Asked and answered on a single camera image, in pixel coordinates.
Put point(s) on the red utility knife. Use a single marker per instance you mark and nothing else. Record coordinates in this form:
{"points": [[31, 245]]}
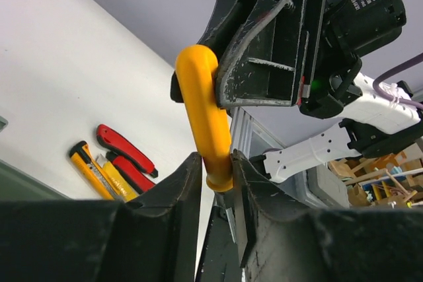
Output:
{"points": [[136, 179], [117, 143]]}

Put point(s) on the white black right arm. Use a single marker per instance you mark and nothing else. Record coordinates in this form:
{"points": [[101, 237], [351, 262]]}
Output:
{"points": [[378, 124]]}

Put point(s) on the aluminium front rail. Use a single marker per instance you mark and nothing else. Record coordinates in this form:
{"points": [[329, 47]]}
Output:
{"points": [[249, 136]]}

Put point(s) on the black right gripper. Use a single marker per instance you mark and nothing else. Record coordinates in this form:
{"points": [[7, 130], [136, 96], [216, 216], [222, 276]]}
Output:
{"points": [[308, 53]]}

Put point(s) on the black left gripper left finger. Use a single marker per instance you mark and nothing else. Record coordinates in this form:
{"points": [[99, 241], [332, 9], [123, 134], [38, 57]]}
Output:
{"points": [[151, 238]]}

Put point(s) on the green translucent tool box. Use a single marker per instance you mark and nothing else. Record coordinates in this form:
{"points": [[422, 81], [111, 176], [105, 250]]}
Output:
{"points": [[16, 185]]}

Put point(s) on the yellow handled screwdriver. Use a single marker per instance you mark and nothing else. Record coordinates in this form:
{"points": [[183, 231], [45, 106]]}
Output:
{"points": [[195, 68]]}

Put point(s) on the yellow black utility knife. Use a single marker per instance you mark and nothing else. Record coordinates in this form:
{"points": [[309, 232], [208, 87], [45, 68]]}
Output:
{"points": [[81, 158]]}

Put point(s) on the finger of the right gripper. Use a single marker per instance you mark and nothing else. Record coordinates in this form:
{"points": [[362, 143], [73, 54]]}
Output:
{"points": [[226, 36]]}

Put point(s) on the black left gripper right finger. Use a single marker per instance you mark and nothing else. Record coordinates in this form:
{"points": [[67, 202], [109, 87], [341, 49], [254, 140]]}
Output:
{"points": [[281, 239]]}

